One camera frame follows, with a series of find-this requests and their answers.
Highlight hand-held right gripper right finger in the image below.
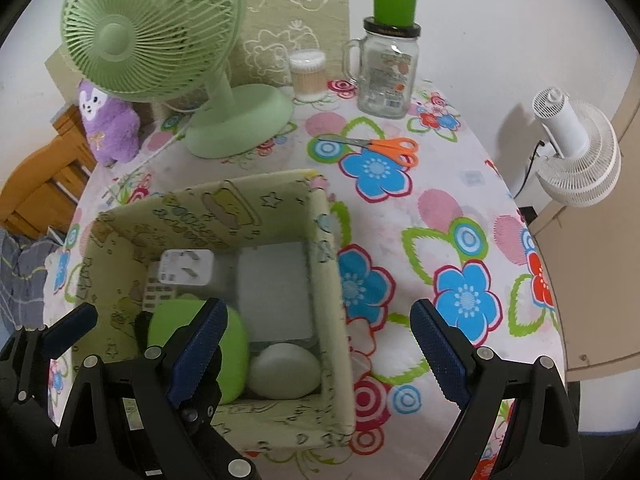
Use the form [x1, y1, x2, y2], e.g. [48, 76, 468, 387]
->
[409, 298, 584, 480]

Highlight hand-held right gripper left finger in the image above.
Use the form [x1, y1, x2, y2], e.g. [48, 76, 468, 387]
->
[52, 298, 229, 480]

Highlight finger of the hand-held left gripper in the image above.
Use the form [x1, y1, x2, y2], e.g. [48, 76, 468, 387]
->
[175, 352, 262, 480]
[0, 304, 99, 391]

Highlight green round case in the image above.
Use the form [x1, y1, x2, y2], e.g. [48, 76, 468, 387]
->
[146, 294, 251, 405]

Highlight black car key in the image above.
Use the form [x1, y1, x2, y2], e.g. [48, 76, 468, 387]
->
[133, 310, 153, 350]

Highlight white remote control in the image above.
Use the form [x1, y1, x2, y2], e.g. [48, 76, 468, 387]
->
[143, 282, 179, 313]

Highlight white 45W label card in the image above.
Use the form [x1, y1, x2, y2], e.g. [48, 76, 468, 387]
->
[156, 249, 216, 287]

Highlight white round case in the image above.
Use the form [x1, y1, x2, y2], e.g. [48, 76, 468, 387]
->
[248, 342, 322, 401]

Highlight white rectangular box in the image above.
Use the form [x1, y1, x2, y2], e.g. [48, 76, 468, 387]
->
[235, 241, 317, 343]

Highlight yellow printed storage box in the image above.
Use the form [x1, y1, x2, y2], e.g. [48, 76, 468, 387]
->
[70, 169, 357, 453]

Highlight grey plaid pillow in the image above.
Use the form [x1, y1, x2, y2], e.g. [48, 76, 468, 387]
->
[0, 230, 66, 331]

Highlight floral tablecloth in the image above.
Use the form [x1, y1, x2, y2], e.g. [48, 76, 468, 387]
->
[42, 77, 568, 480]

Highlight wooden bed headboard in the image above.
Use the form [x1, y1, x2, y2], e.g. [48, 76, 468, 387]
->
[0, 105, 98, 241]

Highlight beige wooden door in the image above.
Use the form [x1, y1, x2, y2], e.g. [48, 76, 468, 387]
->
[527, 60, 640, 386]

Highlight purple plush toy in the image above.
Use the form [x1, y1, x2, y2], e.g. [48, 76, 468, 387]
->
[76, 80, 142, 167]

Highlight white floor fan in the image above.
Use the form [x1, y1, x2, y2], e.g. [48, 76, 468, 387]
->
[531, 87, 622, 208]

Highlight cotton swab container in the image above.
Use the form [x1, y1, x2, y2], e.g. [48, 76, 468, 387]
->
[289, 49, 327, 102]

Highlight green desk fan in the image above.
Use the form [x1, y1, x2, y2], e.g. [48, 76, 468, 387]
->
[60, 0, 293, 160]

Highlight green plastic cup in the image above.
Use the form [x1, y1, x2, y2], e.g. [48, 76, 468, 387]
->
[372, 0, 420, 28]

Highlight black fan power cable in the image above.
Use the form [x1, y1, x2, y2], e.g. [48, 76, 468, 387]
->
[510, 140, 546, 198]

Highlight orange handled scissors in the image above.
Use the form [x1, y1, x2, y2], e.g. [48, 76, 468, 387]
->
[318, 135, 420, 168]

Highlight glass jar with handle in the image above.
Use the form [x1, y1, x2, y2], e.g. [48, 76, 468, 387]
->
[341, 17, 422, 120]

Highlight green printed wall poster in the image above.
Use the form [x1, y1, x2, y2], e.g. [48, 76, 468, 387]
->
[44, 0, 348, 126]

